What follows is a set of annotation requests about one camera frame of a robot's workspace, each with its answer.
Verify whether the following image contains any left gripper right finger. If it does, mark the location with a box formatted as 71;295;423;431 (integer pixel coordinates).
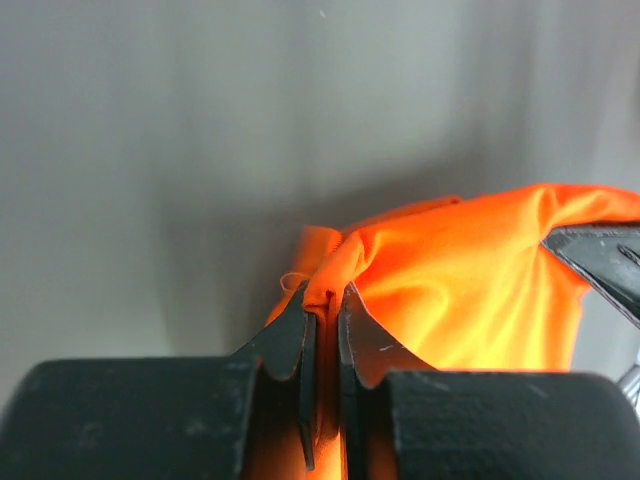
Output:
338;286;639;479

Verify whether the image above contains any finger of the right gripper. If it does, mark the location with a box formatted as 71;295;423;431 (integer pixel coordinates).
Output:
542;222;640;326

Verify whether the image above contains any orange t-shirt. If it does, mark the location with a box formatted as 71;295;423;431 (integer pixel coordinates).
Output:
281;184;639;479

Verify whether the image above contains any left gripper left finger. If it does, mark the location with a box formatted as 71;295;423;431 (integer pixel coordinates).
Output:
1;291;316;479

